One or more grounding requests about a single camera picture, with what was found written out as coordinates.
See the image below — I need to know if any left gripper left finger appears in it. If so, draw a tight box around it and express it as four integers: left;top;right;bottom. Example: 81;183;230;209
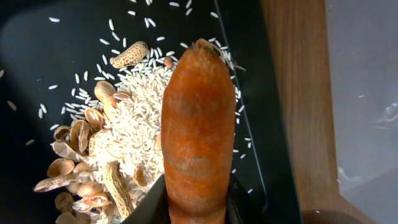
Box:
122;174;170;224

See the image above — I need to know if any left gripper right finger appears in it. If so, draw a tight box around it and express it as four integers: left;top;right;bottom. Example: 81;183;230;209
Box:
225;173;264;224

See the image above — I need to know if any pile of rice and shells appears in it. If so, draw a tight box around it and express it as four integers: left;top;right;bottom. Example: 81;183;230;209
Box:
34;41;178;223

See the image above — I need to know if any orange carrot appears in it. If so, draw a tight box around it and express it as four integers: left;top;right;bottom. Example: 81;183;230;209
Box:
161;39;236;223

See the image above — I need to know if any black rectangular tray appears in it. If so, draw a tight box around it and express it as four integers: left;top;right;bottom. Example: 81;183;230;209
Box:
1;1;302;223

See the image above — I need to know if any clear plastic bin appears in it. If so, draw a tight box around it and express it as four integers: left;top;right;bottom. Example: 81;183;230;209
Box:
326;0;397;223

